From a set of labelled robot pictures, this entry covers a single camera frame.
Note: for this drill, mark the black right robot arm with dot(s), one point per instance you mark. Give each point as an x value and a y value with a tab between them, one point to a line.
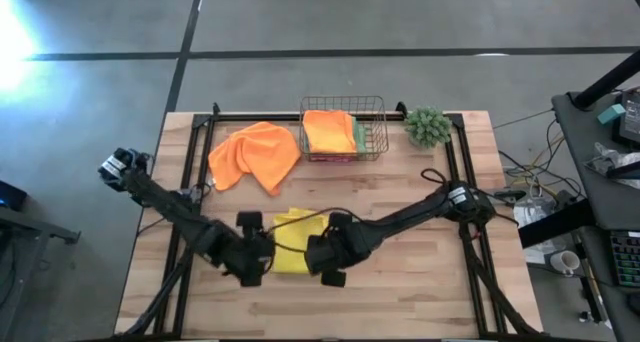
410	212

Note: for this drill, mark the orange microfiber towel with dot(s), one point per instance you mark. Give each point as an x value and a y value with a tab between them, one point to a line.
330	132
255	152

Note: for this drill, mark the black device blue light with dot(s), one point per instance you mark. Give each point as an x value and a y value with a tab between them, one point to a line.
12	197

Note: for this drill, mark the white plastic bag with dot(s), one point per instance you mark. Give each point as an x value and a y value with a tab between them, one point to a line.
530	214

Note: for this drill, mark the backlit computer keyboard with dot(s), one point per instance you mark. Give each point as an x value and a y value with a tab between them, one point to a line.
627	259

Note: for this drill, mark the white mug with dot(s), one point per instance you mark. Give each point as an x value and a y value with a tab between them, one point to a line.
564	262

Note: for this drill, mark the grey desk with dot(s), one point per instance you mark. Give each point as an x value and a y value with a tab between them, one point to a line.
575	147

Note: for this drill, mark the teal box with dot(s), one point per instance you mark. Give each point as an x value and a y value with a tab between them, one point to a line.
611	113

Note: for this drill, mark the crumpled clear plastic bag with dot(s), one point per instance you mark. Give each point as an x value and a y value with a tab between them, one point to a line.
605	154

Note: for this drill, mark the potted green succulent plant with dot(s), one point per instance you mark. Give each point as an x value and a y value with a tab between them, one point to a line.
427	127

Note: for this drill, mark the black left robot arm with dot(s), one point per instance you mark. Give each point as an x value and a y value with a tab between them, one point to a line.
170	209

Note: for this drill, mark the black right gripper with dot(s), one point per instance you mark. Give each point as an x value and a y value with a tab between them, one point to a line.
340	247

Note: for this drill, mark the black pole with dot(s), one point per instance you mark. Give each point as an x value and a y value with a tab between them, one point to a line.
605	82

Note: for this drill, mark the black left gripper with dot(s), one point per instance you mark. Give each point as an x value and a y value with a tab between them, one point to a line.
247	257

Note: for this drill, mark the black aluminium table frame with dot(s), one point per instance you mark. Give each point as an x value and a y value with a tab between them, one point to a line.
240	117

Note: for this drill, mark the yellow microfiber towel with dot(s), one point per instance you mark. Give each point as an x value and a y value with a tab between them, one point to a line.
295	242

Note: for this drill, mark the light green microfiber towel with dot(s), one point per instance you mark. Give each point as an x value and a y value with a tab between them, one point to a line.
360	137

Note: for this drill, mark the black desk monitor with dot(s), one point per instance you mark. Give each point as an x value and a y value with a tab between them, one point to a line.
631	122

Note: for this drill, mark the grey metal table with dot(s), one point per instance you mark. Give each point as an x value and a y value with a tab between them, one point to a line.
40	227

